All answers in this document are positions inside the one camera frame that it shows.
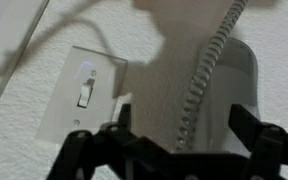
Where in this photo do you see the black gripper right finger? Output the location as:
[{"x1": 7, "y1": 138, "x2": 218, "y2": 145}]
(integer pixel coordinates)
[{"x1": 227, "y1": 103, "x2": 288, "y2": 180}]

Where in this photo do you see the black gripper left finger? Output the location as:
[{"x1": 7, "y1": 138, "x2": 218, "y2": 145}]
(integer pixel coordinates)
[{"x1": 47, "y1": 103, "x2": 185, "y2": 180}]

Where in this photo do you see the white telephone cord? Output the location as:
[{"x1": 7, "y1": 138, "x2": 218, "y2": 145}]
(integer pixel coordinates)
[{"x1": 175, "y1": 0, "x2": 250, "y2": 153}]

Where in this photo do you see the white light switch plate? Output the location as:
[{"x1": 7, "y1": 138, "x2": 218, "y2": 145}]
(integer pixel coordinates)
[{"x1": 35, "y1": 45, "x2": 129, "y2": 144}]

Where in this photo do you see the white wall telephone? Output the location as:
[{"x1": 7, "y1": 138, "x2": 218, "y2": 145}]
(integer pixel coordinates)
[{"x1": 193, "y1": 37, "x2": 262, "y2": 158}]

